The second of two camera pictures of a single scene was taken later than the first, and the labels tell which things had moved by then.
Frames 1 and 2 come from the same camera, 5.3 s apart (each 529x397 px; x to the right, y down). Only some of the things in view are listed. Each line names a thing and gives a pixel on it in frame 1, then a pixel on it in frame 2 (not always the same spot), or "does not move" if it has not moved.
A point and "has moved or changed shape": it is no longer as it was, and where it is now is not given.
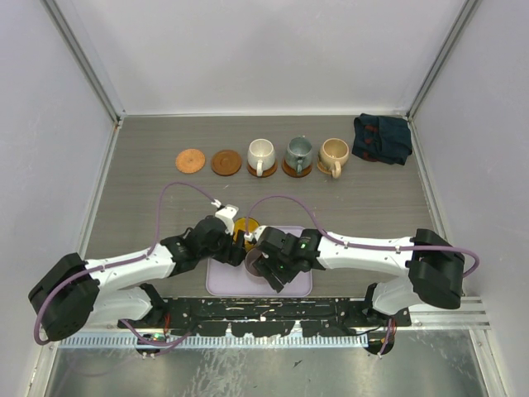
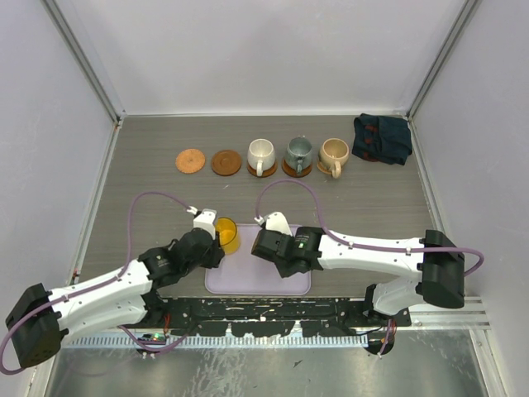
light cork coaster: (190, 160) does not move
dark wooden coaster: (226, 162) does not move
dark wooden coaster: (264, 173) does not move
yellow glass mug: (248, 224) has moved or changed shape
